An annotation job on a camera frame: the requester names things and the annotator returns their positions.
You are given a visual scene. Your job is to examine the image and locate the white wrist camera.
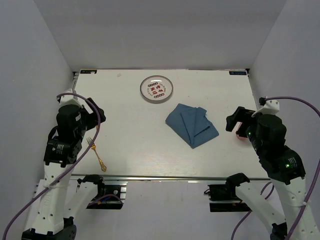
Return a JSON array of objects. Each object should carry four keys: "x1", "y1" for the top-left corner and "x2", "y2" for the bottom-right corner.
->
[
  {"x1": 251, "y1": 97, "x2": 280, "y2": 118},
  {"x1": 56, "y1": 95, "x2": 83, "y2": 108}
]

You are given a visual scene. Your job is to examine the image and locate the white plate with red characters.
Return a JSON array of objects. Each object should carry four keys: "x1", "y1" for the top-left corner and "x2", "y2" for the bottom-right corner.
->
[{"x1": 139, "y1": 75, "x2": 174, "y2": 104}]

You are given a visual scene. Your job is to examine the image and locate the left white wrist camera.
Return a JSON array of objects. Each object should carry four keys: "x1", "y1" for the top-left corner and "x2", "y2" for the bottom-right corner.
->
[{"x1": 56, "y1": 95, "x2": 83, "y2": 108}]

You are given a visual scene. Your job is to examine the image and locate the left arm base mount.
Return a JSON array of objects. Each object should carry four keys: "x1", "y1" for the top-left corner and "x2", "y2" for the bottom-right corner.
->
[{"x1": 77, "y1": 174, "x2": 127, "y2": 210}]

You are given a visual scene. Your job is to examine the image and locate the pink cup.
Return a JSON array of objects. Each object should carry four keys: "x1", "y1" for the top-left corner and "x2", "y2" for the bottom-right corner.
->
[{"x1": 235, "y1": 122, "x2": 248, "y2": 140}]

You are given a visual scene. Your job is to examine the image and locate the blue cloth napkin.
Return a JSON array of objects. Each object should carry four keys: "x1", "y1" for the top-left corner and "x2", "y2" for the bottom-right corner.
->
[{"x1": 165, "y1": 103, "x2": 219, "y2": 149}]

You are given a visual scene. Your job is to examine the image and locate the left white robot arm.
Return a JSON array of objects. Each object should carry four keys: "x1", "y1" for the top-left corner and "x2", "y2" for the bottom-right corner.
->
[{"x1": 21, "y1": 95, "x2": 106, "y2": 240}]

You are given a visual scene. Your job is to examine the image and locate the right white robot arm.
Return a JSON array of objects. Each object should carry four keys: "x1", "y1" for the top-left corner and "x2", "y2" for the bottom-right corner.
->
[{"x1": 225, "y1": 106, "x2": 320, "y2": 240}]

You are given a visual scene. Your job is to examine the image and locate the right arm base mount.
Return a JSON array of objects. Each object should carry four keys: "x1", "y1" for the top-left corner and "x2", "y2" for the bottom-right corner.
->
[{"x1": 203, "y1": 184, "x2": 251, "y2": 213}]

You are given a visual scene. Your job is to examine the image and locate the gold fork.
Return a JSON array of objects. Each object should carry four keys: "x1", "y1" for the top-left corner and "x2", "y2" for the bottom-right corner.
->
[{"x1": 86, "y1": 137, "x2": 107, "y2": 172}]

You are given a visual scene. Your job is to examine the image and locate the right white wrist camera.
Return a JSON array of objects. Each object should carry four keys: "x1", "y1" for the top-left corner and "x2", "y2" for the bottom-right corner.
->
[{"x1": 251, "y1": 97, "x2": 280, "y2": 118}]

